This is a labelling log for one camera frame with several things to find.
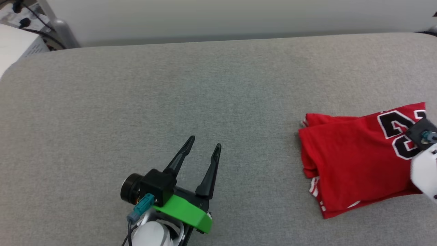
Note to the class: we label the white equipment box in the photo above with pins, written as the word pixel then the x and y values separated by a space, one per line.
pixel 17 46

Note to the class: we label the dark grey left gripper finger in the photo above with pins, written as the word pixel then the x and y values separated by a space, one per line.
pixel 209 174
pixel 179 157

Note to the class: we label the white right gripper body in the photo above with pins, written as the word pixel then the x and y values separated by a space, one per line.
pixel 425 174

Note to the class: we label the grey metal frame leg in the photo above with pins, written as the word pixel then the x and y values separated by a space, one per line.
pixel 59 29

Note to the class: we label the white power strip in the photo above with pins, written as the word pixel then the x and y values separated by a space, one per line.
pixel 8 17

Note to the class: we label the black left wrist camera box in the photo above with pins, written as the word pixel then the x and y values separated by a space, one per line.
pixel 157 186

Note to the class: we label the red white basketball jersey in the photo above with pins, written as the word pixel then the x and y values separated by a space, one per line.
pixel 351 157

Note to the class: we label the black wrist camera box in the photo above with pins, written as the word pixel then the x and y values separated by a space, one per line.
pixel 157 186
pixel 420 131

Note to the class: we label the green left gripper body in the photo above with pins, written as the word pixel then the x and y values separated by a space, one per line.
pixel 186 210

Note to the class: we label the black cylindrical wrist motor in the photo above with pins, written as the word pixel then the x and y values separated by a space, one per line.
pixel 130 189

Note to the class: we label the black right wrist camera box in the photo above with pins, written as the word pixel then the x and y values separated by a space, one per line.
pixel 420 131

